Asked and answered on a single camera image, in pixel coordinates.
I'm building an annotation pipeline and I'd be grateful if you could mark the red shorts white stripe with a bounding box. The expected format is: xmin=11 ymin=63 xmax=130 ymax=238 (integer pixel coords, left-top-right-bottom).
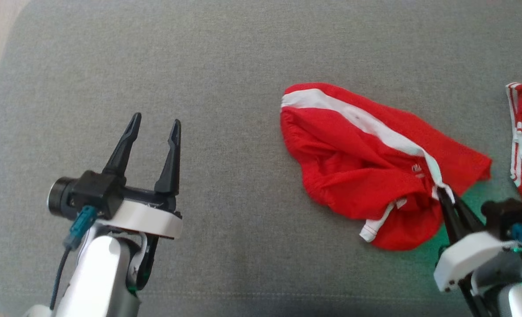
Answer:
xmin=281 ymin=82 xmax=492 ymax=251

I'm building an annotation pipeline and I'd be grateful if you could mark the grey sofa seat cushion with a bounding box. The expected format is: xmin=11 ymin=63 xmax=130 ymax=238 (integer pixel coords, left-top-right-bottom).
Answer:
xmin=0 ymin=0 xmax=522 ymax=317

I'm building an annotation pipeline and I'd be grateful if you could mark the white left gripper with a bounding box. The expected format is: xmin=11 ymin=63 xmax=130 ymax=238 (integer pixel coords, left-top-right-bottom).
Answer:
xmin=98 ymin=112 xmax=184 ymax=240

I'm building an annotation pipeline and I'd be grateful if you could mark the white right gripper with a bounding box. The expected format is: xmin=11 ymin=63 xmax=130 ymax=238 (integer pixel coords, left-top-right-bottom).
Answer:
xmin=433 ymin=188 xmax=519 ymax=294

